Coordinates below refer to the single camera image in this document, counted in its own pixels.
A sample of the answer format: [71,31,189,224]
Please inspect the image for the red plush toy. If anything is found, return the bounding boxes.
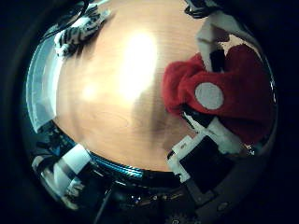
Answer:
[162,43,275,146]

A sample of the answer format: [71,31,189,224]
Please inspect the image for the zebra striped plush toy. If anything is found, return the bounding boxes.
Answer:
[54,6,111,59]

